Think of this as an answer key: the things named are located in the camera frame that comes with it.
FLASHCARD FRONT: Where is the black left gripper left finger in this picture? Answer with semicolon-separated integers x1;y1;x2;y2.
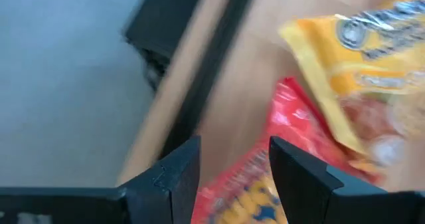
0;136;202;224

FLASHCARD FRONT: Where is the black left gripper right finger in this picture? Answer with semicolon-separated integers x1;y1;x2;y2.
268;136;425;224

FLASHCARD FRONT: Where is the red Saucy Noods noodle pack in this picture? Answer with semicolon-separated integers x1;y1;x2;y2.
191;76;386;224

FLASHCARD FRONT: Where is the yellow Maruchan ramen pack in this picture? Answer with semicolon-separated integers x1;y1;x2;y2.
278;0;425;181

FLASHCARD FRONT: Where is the black table-side box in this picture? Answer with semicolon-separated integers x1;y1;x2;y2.
123;0;207;89

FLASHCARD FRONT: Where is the black aluminium table frame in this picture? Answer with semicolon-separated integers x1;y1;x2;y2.
159;0;260;160

